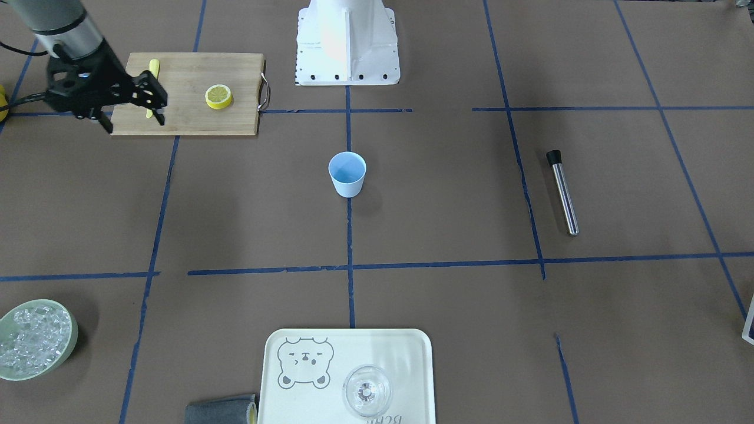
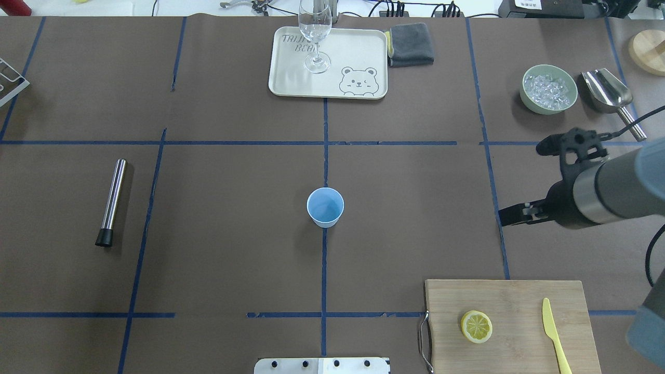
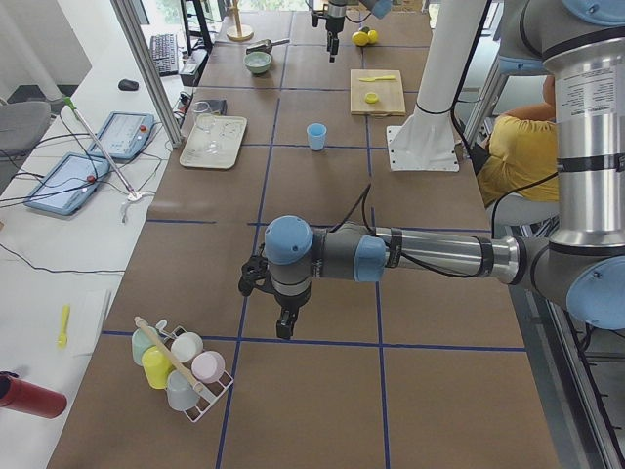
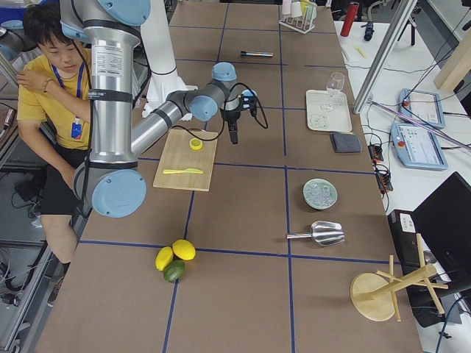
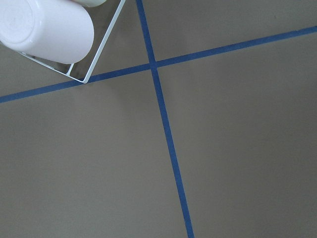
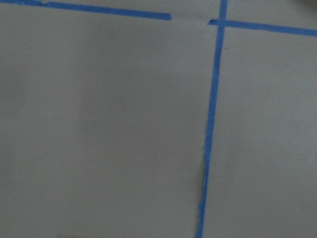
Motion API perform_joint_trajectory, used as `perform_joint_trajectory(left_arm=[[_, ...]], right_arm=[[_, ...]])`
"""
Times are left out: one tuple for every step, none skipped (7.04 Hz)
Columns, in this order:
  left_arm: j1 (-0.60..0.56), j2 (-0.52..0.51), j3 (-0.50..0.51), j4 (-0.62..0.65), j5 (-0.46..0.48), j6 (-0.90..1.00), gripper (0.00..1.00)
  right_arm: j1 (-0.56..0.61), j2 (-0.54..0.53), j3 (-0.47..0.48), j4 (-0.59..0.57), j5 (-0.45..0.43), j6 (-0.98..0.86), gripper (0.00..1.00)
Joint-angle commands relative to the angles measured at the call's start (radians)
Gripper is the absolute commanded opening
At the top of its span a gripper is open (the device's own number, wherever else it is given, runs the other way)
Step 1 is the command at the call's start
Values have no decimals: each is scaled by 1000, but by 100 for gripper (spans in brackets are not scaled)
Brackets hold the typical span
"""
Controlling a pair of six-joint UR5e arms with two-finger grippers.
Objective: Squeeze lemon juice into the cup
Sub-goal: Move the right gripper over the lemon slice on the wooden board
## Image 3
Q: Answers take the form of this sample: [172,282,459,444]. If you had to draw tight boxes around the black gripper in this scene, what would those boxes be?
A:
[274,290,309,340]
[325,16,345,62]

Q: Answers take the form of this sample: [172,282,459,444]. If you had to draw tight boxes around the yellow lemon slice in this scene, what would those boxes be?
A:
[364,92,380,104]

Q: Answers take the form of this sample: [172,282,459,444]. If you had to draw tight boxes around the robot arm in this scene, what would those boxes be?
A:
[323,0,392,63]
[261,1,624,339]

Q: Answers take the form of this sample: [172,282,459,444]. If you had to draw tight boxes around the pink cup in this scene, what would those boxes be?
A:
[191,351,226,383]

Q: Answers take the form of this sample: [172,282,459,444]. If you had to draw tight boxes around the light blue plastic cup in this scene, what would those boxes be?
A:
[307,123,327,151]

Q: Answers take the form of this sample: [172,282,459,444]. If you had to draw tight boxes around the white cup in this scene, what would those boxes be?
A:
[171,332,203,363]

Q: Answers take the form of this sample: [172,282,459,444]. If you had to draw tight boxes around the pale blue cup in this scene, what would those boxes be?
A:
[166,370,199,411]

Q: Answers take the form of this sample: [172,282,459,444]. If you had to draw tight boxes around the yellow cup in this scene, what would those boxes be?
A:
[141,346,173,390]

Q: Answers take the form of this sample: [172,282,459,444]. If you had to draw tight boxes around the mint green cup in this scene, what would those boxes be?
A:
[131,328,154,366]

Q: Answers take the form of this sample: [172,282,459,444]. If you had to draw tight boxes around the yellow plastic knife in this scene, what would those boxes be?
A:
[358,75,396,83]

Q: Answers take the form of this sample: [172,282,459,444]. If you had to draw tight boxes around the metal ice scoop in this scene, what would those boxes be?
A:
[245,38,290,55]

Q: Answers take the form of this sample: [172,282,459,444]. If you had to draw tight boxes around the green bowl of ice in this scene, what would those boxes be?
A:
[243,51,272,75]

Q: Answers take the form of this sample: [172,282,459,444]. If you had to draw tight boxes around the wooden cutting board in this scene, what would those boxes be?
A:
[350,69,406,116]

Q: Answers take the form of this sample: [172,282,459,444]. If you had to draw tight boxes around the wooden mug tree stand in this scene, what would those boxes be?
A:
[226,0,254,42]

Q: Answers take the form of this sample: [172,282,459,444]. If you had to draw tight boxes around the wooden stick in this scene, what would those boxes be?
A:
[134,316,203,394]

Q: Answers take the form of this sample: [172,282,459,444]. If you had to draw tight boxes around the clear wine glass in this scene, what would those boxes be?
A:
[192,101,220,154]

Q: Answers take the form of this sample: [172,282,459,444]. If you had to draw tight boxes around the cream bear tray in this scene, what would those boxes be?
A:
[180,114,247,170]

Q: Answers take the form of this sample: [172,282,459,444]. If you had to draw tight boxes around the black keyboard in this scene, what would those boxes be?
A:
[149,33,179,76]

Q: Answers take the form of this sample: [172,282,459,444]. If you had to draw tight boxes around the white paper sheets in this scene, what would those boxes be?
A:
[67,289,111,356]

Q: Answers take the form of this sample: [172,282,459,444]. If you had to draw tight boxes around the black computer mouse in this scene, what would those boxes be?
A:
[117,79,139,92]

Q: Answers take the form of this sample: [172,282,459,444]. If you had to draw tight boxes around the person in yellow shirt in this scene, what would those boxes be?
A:
[477,75,559,207]

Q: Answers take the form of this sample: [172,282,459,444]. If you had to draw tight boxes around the yellow plastic spoon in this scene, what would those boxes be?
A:
[57,304,70,349]

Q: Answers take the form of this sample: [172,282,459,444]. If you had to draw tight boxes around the far teach pendant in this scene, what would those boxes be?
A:
[97,111,155,161]

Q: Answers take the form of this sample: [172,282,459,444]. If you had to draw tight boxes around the teach pendant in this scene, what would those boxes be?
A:
[24,152,110,216]
[97,111,155,161]

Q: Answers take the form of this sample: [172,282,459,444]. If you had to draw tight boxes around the near teach pendant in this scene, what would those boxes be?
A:
[24,152,110,216]

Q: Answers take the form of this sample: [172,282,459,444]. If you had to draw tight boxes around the pink green rod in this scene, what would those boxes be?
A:
[63,97,141,202]

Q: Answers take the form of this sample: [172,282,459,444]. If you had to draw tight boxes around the red bottle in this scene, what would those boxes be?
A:
[1,372,67,419]

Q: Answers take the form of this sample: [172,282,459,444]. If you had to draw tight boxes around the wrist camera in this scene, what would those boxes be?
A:
[311,9,325,27]
[238,254,274,297]

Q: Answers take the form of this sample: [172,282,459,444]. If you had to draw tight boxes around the white wire cup rack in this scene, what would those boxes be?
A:
[155,320,233,422]

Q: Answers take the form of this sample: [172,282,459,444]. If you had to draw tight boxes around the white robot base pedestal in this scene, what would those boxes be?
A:
[387,0,489,172]

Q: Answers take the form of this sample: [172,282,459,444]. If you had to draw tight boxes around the aluminium frame post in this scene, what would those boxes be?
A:
[110,0,183,149]

